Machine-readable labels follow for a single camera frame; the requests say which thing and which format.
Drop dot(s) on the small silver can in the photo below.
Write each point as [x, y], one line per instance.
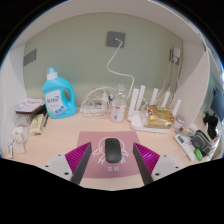
[179, 122]

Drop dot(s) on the grey wall switch plate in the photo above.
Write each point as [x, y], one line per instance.
[30, 57]

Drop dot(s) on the white router with antennas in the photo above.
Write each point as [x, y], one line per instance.
[137, 123]

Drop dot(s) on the grey wall socket plate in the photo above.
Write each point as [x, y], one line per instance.
[115, 39]

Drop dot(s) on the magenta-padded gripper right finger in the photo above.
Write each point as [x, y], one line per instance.
[163, 164]

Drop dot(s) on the white remote control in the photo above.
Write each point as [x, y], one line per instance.
[185, 146]

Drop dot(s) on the small green case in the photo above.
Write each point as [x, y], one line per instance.
[198, 154]

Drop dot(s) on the white wall charger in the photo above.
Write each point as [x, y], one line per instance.
[176, 55]

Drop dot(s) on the pink printed mouse pad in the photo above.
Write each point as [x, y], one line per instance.
[100, 138]

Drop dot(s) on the grey pencil case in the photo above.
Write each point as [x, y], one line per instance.
[201, 142]

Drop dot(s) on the gold foil bag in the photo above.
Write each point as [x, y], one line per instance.
[159, 117]

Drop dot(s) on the small white snack packet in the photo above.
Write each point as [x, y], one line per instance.
[11, 148]

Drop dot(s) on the stack of books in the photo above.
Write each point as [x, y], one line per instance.
[30, 106]

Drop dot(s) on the black monitor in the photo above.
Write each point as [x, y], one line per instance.
[218, 105]

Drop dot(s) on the black computer mouse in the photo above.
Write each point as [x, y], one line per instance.
[112, 150]

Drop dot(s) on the clear plastic bags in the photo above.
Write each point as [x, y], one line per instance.
[20, 133]

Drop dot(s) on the black cloth bag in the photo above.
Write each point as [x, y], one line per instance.
[210, 126]

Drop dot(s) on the yellow small box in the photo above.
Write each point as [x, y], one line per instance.
[37, 124]

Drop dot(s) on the blue detergent bottle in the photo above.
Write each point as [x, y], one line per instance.
[55, 100]

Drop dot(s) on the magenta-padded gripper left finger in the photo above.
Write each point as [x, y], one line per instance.
[58, 163]

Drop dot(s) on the white shelf unit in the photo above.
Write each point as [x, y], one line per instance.
[196, 86]

